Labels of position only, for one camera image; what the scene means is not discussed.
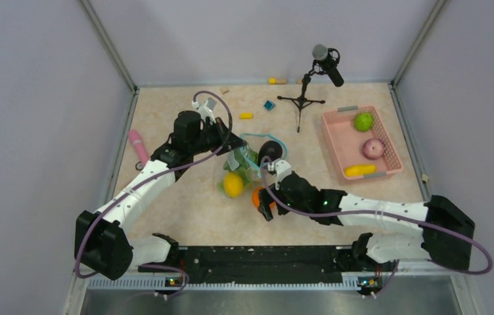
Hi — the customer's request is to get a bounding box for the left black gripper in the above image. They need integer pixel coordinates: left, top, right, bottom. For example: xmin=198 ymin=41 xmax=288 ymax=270
xmin=190 ymin=116 xmax=246 ymax=156

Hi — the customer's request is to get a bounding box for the orange tangerine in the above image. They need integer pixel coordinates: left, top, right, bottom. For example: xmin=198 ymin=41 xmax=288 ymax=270
xmin=252 ymin=187 xmax=276 ymax=213

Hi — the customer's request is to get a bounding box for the dark purple eggplant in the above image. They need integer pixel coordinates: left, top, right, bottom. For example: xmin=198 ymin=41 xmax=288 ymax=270
xmin=258 ymin=140 xmax=285 ymax=167

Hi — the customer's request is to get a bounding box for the green lettuce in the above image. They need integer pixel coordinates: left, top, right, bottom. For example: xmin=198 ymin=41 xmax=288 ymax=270
xmin=225 ymin=146 xmax=260 ymax=180

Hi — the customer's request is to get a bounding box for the clear zip top bag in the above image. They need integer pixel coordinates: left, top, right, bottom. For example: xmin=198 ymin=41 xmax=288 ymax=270
xmin=214 ymin=133 xmax=288 ymax=198

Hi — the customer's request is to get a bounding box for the yellow lemon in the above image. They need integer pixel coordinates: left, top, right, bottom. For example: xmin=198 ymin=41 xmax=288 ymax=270
xmin=223 ymin=172 xmax=244 ymax=198

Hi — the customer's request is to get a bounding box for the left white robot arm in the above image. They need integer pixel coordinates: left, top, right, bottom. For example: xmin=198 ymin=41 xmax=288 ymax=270
xmin=74 ymin=110 xmax=246 ymax=280

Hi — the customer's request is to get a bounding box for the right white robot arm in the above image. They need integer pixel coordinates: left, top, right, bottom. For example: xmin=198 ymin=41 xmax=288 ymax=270
xmin=258 ymin=173 xmax=475 ymax=272

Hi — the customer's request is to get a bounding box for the pink cylindrical tool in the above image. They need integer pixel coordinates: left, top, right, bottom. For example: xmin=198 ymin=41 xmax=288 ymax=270
xmin=128 ymin=129 xmax=150 ymax=166

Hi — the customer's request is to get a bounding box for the small wooden block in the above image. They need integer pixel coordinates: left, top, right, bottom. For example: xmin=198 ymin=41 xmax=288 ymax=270
xmin=220 ymin=86 xmax=229 ymax=95

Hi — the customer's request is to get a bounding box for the yellow rectangular block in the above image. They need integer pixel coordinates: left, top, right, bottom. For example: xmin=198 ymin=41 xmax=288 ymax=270
xmin=239 ymin=112 xmax=254 ymax=120

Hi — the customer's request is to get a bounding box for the yellow banana piece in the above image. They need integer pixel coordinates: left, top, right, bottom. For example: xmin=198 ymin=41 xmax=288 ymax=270
xmin=344 ymin=164 xmax=377 ymax=177

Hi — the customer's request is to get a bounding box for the pink plastic basket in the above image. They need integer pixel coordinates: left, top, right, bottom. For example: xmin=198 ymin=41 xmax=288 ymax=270
xmin=321 ymin=105 xmax=404 ymax=184

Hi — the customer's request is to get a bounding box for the teal square block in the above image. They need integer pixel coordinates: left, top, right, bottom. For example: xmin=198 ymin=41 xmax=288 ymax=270
xmin=263 ymin=100 xmax=275 ymax=111

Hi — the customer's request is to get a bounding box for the purple onion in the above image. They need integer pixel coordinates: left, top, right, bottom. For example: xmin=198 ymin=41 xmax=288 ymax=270
xmin=361 ymin=138 xmax=386 ymax=160

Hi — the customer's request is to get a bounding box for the yellow and wood block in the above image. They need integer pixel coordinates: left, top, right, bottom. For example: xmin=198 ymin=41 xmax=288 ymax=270
xmin=268 ymin=77 xmax=288 ymax=85

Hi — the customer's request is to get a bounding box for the green lime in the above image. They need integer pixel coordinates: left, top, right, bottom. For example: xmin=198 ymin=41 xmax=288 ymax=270
xmin=353 ymin=112 xmax=374 ymax=133

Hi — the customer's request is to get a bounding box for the black microphone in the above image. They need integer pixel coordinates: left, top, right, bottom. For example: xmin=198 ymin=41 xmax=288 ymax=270
xmin=312 ymin=44 xmax=344 ymax=87

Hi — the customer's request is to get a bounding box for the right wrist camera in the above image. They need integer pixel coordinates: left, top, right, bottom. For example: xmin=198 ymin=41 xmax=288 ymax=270
xmin=267 ymin=159 xmax=292 ymax=190

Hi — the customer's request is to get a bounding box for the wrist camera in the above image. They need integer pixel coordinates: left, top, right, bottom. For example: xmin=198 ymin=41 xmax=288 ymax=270
xmin=192 ymin=97 xmax=216 ymax=125
xmin=267 ymin=159 xmax=292 ymax=190

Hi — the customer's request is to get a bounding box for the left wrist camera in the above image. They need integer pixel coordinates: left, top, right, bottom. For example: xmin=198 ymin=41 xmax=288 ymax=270
xmin=192 ymin=97 xmax=216 ymax=125

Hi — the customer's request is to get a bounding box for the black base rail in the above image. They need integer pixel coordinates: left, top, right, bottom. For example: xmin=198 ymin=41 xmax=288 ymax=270
xmin=162 ymin=236 xmax=395 ymax=285

